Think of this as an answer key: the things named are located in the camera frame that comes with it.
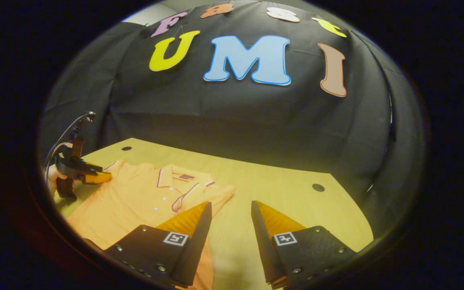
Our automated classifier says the orange T-shirt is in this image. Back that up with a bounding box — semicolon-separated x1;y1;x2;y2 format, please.
66;160;236;290

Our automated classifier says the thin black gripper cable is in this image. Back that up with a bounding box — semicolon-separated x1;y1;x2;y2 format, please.
45;113;91;178

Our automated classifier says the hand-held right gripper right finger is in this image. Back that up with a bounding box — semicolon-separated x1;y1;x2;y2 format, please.
251;200;357;290

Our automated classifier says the black backdrop cloth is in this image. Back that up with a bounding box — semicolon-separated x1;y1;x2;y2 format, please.
37;0;426;242

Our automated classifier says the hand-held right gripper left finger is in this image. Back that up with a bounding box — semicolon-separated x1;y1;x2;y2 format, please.
104;201;213;288

